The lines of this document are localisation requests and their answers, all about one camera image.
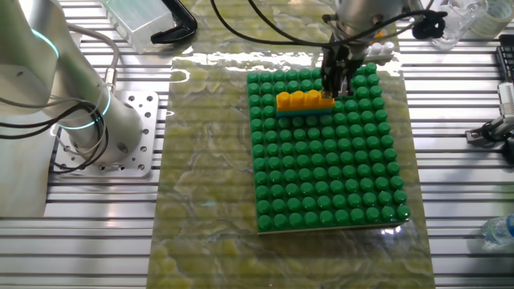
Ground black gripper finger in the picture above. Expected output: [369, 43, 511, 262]
[322, 71, 337, 100]
[335, 74, 351, 99]

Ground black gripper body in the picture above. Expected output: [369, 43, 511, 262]
[322, 38, 365, 78]

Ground white four-stud block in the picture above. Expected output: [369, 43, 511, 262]
[362, 41, 397, 65]

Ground teal four-stud block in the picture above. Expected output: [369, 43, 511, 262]
[275, 106, 337, 119]

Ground green studded baseplate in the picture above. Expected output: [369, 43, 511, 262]
[246, 62, 412, 234]

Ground clear glass cup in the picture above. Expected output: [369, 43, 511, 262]
[431, 0, 489, 51]

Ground green marble pattern mat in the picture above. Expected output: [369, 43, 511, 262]
[146, 0, 437, 289]

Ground clear tape roll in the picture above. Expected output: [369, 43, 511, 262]
[469, 0, 514, 39]

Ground black keyboard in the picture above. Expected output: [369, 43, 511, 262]
[496, 34, 514, 83]

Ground translucent plastic box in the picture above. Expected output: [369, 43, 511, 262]
[100, 0, 176, 55]

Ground clear water bottle blue cap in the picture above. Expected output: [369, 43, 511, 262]
[481, 213, 514, 249]

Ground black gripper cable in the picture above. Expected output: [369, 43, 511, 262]
[210, 0, 448, 48]

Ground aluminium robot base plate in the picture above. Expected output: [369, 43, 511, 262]
[51, 90, 161, 178]

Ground grey base cable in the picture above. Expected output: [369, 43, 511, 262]
[63, 22, 121, 94]

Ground black base cables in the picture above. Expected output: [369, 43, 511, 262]
[0, 94, 112, 176]

